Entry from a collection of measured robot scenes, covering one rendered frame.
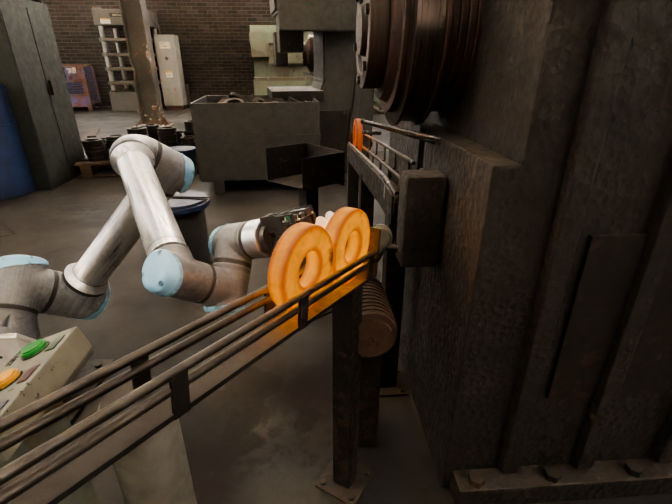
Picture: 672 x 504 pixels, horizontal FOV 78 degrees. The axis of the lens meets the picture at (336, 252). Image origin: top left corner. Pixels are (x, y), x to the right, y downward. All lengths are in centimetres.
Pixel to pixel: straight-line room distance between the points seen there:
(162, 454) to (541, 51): 93
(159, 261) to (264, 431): 72
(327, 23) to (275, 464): 326
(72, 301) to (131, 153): 63
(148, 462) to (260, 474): 53
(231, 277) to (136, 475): 41
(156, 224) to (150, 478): 50
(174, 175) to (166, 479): 87
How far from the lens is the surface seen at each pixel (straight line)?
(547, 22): 83
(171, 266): 88
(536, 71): 84
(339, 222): 78
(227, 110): 360
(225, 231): 101
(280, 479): 131
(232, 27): 1135
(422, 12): 102
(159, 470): 87
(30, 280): 165
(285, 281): 66
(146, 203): 108
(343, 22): 384
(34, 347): 86
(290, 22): 377
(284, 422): 144
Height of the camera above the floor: 104
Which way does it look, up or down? 25 degrees down
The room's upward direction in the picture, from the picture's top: straight up
